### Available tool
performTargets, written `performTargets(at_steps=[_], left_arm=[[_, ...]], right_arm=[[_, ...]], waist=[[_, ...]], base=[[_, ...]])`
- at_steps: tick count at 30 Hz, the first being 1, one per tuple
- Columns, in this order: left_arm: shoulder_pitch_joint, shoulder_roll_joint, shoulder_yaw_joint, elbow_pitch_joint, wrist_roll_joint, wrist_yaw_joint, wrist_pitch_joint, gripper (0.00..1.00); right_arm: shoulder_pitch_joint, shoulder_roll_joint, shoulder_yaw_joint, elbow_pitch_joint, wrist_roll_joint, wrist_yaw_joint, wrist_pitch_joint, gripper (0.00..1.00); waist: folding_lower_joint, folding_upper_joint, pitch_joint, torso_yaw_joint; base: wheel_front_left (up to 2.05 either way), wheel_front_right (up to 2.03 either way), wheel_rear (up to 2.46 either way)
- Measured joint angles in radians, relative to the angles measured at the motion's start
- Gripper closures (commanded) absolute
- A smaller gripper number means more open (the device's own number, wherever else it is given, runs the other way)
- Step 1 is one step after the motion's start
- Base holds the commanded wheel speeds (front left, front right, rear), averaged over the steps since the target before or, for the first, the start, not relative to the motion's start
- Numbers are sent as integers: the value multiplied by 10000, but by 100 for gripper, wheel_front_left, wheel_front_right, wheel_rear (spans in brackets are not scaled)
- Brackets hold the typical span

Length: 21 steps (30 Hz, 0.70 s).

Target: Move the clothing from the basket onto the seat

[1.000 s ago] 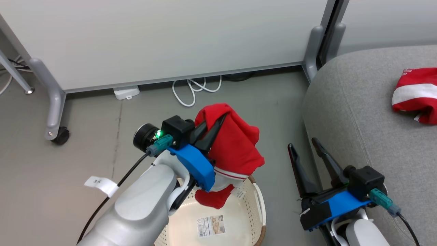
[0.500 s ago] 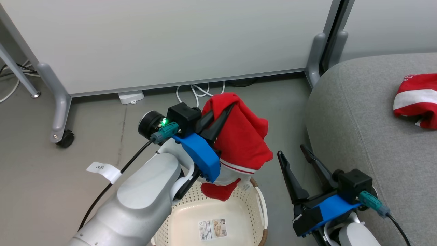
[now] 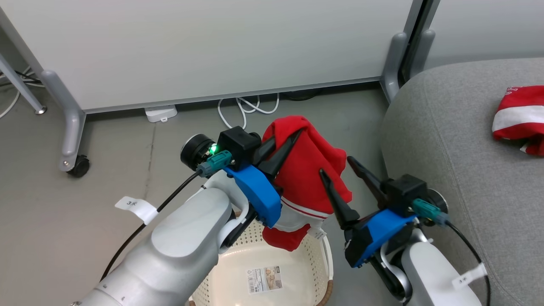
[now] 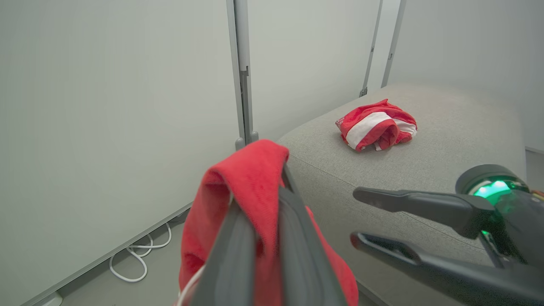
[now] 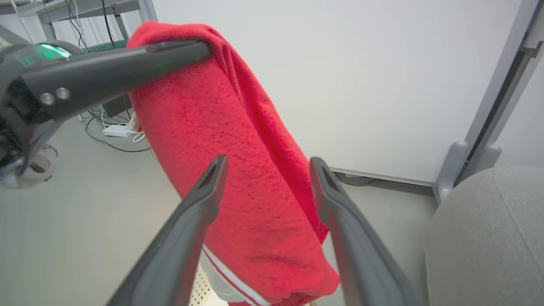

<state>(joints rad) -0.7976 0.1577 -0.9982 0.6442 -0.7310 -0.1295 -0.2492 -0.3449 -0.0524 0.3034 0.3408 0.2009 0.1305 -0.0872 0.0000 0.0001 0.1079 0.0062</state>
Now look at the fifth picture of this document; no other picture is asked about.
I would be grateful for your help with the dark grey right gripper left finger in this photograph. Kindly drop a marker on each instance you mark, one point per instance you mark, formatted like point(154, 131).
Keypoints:
point(178, 246)

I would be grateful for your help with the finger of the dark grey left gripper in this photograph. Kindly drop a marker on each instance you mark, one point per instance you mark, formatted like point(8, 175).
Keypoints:
point(106, 76)

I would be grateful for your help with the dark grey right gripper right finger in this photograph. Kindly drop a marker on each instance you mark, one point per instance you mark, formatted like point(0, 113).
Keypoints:
point(361, 255)

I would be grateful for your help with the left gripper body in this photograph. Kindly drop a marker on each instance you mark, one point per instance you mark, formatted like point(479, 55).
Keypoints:
point(12, 114)

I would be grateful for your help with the red white garment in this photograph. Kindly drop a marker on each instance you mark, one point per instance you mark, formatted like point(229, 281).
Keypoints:
point(221, 127)

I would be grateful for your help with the grey fabric sofa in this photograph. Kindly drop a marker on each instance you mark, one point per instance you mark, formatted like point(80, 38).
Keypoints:
point(488, 238)

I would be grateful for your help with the black box under table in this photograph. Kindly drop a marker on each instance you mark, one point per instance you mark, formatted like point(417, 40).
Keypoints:
point(117, 105)

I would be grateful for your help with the white basket with brown rim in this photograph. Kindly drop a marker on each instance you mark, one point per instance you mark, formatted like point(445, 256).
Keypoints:
point(200, 291)

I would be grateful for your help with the white power strip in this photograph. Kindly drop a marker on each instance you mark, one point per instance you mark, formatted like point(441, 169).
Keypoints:
point(115, 131)

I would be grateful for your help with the white round floor base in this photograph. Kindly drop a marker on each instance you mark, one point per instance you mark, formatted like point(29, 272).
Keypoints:
point(40, 163)

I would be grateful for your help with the grey metal table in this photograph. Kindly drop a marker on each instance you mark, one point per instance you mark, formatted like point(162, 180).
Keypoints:
point(85, 7)

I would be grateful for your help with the large white partition panel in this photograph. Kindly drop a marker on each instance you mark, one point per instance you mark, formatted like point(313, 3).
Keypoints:
point(340, 76)

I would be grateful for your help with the narrow white partition panel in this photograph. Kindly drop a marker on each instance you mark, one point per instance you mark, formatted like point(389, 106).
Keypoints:
point(527, 114)

